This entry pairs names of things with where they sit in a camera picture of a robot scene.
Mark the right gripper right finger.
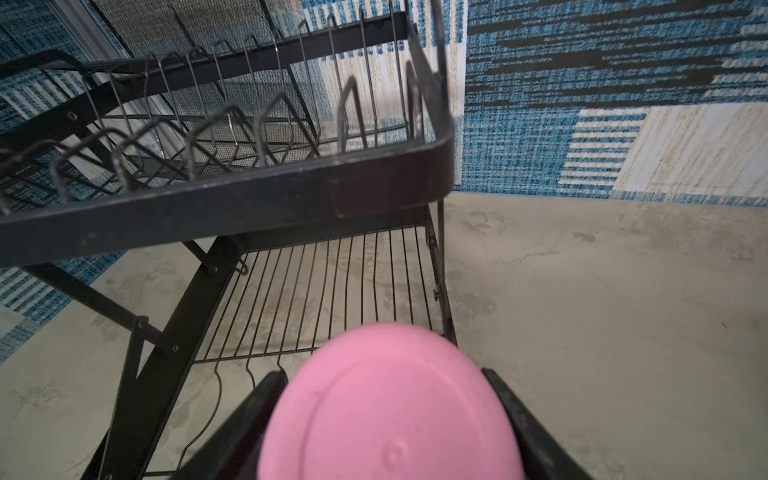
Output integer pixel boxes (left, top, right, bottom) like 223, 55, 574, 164
481, 368, 593, 480

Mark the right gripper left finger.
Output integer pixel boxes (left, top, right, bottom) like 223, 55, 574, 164
172, 370, 288, 480

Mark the pink cup edge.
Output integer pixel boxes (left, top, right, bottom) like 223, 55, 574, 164
257, 323, 524, 479

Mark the black wire dish rack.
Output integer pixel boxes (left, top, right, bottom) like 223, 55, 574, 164
1, 1, 455, 479

